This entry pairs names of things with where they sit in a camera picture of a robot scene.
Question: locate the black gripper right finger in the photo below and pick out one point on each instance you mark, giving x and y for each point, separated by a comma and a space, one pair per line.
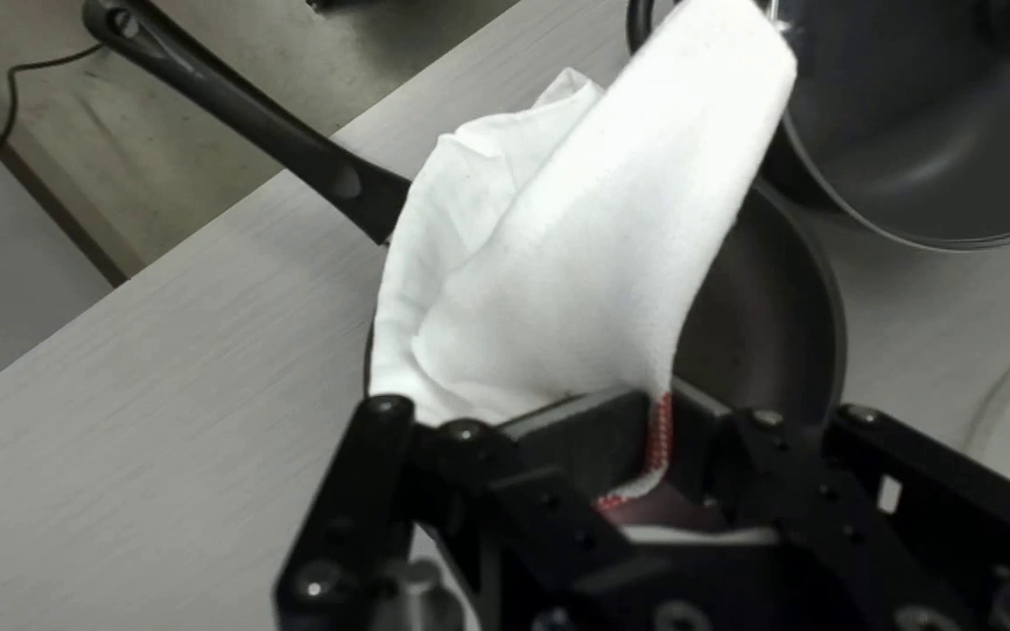
879, 525

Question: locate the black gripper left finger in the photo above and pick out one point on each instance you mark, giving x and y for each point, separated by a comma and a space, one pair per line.
383, 542

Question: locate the white towel with red stripe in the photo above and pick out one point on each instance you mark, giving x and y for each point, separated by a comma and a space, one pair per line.
557, 249

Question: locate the black frying pan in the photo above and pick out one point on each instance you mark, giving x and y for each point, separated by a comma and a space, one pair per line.
765, 326

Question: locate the black pot with glass lid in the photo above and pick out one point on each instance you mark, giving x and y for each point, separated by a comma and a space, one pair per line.
900, 117

